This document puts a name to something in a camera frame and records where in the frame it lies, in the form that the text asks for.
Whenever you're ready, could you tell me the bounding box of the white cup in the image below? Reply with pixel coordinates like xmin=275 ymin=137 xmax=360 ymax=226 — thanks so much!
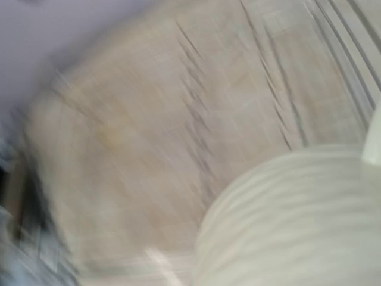
xmin=192 ymin=109 xmax=380 ymax=285

